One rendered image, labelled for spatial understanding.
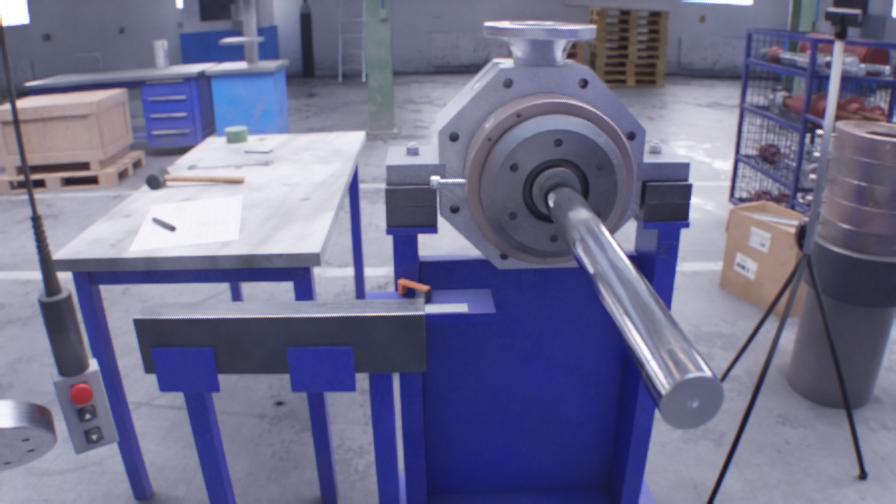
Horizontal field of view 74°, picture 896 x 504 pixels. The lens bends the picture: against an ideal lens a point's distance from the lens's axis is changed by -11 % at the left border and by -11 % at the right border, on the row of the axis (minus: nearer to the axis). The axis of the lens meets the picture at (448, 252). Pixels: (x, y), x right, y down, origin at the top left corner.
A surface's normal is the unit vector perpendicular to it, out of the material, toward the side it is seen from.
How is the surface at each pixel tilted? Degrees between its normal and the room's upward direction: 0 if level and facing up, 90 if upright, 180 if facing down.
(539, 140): 90
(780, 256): 90
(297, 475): 0
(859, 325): 90
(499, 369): 90
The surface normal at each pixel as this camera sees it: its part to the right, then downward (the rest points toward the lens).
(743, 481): -0.01, -0.93
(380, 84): 0.01, 0.37
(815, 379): -0.84, 0.22
